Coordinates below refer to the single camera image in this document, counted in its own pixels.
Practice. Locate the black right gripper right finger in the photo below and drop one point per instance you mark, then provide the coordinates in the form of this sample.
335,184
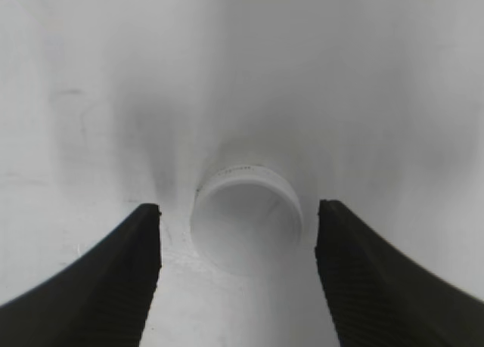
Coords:
377,296

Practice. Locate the white plastic bottle cap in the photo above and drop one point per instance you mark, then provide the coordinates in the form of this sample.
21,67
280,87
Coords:
246,220

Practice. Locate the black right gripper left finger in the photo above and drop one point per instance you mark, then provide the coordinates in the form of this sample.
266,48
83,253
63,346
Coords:
102,299

